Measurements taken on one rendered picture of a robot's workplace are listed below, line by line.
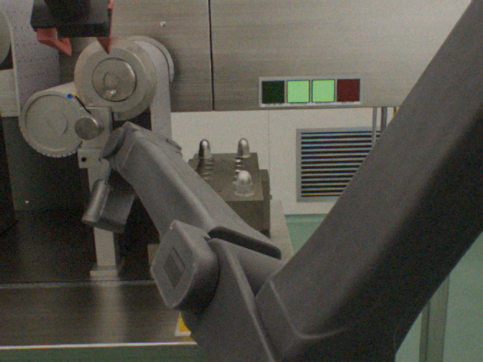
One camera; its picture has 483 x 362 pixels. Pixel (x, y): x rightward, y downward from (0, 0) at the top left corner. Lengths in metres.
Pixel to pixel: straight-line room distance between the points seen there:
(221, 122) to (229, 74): 2.39
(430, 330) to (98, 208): 1.28
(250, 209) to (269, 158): 2.75
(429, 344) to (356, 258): 1.58
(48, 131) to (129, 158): 0.44
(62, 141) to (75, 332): 0.36
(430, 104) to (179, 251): 0.18
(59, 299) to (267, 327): 0.73
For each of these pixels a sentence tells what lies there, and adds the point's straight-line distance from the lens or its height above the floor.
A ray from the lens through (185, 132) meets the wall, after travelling 3.71.
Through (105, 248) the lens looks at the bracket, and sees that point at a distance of 1.04.
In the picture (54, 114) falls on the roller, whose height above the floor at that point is 1.19.
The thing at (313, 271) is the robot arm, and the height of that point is 1.22.
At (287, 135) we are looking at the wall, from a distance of 3.71.
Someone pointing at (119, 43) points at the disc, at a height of 1.31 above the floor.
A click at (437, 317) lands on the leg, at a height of 0.48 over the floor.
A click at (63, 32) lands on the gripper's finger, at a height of 1.33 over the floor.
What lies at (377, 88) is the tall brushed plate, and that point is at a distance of 1.35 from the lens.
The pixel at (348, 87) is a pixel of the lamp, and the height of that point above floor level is 1.19.
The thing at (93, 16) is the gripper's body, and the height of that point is 1.35.
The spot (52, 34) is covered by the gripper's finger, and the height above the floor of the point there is 1.33.
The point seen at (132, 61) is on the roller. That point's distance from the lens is 0.99.
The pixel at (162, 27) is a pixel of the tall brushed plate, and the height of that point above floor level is 1.34.
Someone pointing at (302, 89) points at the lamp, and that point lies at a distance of 1.31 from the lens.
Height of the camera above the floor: 1.33
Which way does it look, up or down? 15 degrees down
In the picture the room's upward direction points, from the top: 1 degrees counter-clockwise
